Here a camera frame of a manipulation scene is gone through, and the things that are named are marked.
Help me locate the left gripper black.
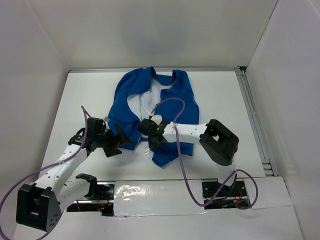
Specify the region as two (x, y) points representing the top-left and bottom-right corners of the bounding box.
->
(95, 123), (134, 158)

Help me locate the silver tape patch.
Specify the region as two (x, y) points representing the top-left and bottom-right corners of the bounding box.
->
(113, 180), (206, 217)

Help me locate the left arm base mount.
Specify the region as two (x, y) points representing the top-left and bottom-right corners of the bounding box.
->
(66, 173), (116, 217)

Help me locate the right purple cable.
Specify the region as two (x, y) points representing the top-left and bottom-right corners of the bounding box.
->
(149, 97), (260, 210)

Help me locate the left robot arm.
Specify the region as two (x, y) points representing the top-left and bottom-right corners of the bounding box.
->
(16, 117), (132, 233)

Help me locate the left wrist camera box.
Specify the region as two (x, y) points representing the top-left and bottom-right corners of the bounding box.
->
(103, 116), (110, 131)

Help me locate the blue zip jacket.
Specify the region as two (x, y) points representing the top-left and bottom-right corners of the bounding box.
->
(107, 66), (201, 169)

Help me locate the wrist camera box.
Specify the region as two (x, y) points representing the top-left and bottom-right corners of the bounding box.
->
(149, 114), (163, 125)
(103, 116), (110, 131)

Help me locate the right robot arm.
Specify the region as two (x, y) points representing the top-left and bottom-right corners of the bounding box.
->
(137, 119), (239, 196)

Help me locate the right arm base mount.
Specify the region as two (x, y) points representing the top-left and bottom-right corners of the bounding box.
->
(201, 174), (251, 210)

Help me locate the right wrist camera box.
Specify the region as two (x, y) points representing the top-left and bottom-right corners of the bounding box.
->
(149, 114), (163, 125)

